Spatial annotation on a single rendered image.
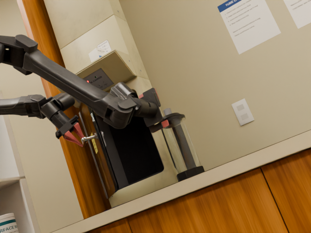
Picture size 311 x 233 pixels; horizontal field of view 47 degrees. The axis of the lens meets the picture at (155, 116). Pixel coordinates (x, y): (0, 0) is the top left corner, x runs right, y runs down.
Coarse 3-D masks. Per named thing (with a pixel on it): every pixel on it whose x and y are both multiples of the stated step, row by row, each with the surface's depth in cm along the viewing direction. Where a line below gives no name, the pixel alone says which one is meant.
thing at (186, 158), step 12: (168, 120) 125; (180, 120) 127; (168, 132) 125; (180, 132) 125; (168, 144) 126; (180, 144) 123; (192, 144) 126; (180, 156) 122; (192, 156) 123; (180, 168) 122
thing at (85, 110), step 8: (80, 104) 144; (80, 112) 152; (88, 112) 127; (88, 120) 133; (88, 128) 140; (96, 128) 123; (88, 136) 148; (96, 136) 126; (96, 144) 132; (104, 152) 121; (96, 160) 146; (104, 160) 124; (104, 168) 130; (104, 176) 136; (112, 176) 119; (104, 184) 144; (112, 184) 121; (112, 192) 127
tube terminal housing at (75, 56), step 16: (112, 16) 152; (96, 32) 155; (112, 32) 152; (128, 32) 158; (64, 48) 163; (80, 48) 159; (112, 48) 151; (128, 48) 150; (80, 64) 158; (128, 80) 147; (144, 80) 150; (160, 144) 139; (160, 176) 138; (128, 192) 144; (144, 192) 141
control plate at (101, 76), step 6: (96, 72) 143; (102, 72) 143; (84, 78) 145; (90, 78) 145; (96, 78) 145; (102, 78) 145; (108, 78) 145; (96, 84) 147; (102, 84) 147; (108, 84) 146; (78, 102) 153
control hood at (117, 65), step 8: (104, 56) 139; (112, 56) 139; (120, 56) 139; (128, 56) 146; (88, 64) 142; (96, 64) 141; (104, 64) 141; (112, 64) 141; (120, 64) 140; (128, 64) 142; (80, 72) 144; (88, 72) 144; (112, 72) 143; (120, 72) 143; (128, 72) 142; (112, 80) 145; (120, 80) 145
